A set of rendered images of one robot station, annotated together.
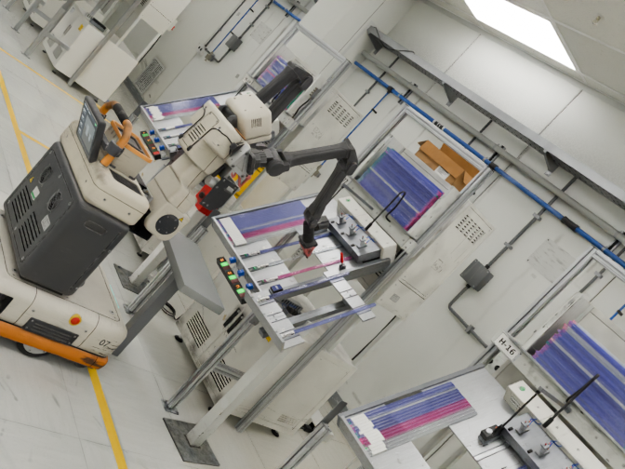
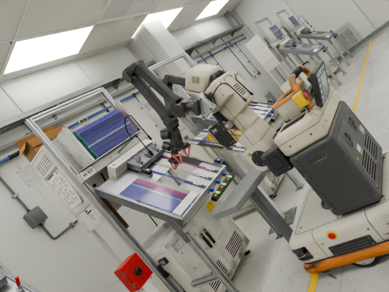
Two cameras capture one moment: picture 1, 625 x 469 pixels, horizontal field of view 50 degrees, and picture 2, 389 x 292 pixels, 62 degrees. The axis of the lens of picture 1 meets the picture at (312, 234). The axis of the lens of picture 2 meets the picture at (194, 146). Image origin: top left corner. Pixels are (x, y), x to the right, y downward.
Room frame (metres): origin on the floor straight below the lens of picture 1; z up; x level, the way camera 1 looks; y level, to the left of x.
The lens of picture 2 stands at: (3.46, 2.47, 1.11)
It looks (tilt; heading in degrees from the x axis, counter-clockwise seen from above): 2 degrees down; 264
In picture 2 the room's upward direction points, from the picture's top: 40 degrees counter-clockwise
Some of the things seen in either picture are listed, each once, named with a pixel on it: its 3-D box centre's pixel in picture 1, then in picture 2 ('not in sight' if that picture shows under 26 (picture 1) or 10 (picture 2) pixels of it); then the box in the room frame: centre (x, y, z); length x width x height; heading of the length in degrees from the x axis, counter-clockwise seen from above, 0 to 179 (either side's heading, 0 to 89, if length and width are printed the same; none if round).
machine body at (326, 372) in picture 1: (261, 348); (189, 257); (3.79, -0.24, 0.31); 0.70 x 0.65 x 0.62; 45
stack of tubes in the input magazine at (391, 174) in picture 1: (402, 190); (105, 134); (3.66, -0.19, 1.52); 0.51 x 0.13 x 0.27; 45
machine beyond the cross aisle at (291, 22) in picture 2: not in sight; (302, 46); (-0.81, -4.75, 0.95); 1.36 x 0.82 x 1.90; 135
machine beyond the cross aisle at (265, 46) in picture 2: not in sight; (286, 60); (0.23, -3.75, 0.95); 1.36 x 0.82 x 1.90; 135
